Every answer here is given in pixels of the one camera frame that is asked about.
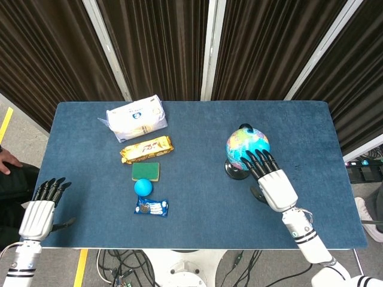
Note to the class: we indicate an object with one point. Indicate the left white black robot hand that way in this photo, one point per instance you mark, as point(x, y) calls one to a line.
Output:
point(37, 218)

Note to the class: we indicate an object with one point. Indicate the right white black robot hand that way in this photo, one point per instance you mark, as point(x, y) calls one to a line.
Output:
point(275, 188)

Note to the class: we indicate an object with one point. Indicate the small desk globe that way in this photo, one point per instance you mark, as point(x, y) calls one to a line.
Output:
point(243, 146)

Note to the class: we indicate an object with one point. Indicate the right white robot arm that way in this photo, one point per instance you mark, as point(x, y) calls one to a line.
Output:
point(311, 242)

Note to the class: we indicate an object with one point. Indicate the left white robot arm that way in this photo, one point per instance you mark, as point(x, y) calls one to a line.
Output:
point(22, 263)

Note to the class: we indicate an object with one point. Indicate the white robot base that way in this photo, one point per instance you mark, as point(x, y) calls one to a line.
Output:
point(185, 266)

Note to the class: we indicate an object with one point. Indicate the bystander bare hand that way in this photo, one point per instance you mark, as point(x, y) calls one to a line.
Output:
point(9, 160)

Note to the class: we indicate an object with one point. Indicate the bystander dark trousers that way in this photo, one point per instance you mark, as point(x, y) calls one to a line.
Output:
point(15, 191)

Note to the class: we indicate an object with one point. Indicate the yellow floor tape strip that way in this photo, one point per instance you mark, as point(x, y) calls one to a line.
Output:
point(6, 124)
point(80, 267)

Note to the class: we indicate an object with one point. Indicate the blue table mat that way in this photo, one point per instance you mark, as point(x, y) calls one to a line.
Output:
point(194, 209)

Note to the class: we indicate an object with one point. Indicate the black power strip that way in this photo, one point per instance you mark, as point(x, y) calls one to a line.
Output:
point(363, 170)

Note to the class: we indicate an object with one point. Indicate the white sneaker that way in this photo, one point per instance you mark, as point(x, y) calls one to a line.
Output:
point(366, 219)

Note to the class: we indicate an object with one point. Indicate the blue ball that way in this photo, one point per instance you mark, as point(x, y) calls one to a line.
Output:
point(143, 187)

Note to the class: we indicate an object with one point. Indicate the blue Oreo cookie pack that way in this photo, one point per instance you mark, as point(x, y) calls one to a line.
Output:
point(151, 207)

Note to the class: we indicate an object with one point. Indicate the green yellow scrub sponge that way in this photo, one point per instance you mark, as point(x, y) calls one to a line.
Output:
point(145, 170)

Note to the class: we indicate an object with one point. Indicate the dark brown curtain panel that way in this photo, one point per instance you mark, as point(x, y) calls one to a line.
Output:
point(269, 45)
point(161, 45)
point(356, 89)
point(45, 53)

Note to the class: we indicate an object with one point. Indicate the golden biscuit pack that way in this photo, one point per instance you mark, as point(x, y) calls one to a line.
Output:
point(146, 149)

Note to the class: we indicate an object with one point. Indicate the white tissue pack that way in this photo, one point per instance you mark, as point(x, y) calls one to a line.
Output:
point(136, 118)

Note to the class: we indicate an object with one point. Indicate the white partition post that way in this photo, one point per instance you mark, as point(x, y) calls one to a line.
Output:
point(212, 48)
point(107, 51)
point(326, 51)
point(363, 151)

